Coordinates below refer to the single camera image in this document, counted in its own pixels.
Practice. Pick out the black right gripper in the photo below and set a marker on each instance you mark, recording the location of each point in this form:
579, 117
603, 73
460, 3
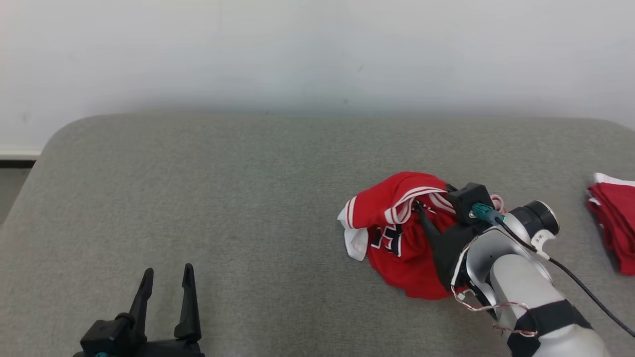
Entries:
449, 253

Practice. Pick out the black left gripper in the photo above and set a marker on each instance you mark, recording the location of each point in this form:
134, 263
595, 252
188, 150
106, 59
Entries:
168, 348

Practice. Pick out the red white shirt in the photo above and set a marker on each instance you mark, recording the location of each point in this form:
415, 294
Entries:
407, 267

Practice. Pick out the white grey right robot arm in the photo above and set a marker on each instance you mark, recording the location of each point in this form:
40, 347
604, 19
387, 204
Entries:
516, 277

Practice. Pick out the stack of red shirts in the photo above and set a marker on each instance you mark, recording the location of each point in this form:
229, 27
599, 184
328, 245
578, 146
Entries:
617, 223

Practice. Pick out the grey fabric sofa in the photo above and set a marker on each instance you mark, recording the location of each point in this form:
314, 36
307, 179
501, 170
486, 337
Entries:
198, 198

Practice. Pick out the white baseboard strip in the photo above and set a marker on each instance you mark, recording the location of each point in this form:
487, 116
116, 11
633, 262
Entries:
17, 153

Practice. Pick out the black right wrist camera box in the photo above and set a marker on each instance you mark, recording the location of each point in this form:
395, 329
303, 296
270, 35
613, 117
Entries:
469, 196

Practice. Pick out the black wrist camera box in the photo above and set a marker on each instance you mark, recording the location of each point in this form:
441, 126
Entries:
106, 337
469, 196

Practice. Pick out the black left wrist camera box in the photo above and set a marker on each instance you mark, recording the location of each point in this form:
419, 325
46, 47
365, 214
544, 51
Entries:
106, 337

